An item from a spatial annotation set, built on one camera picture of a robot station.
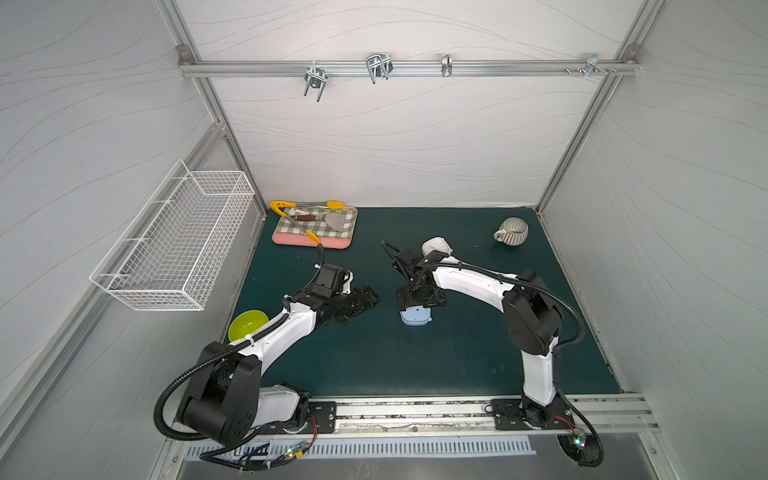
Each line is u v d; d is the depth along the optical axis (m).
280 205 1.19
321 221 1.15
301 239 1.11
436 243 1.06
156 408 0.38
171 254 0.69
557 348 0.53
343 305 0.73
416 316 0.88
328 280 0.68
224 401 0.41
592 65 0.77
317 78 0.80
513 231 1.05
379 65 0.76
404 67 0.77
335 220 1.16
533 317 0.50
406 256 0.75
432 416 0.75
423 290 0.76
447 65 0.78
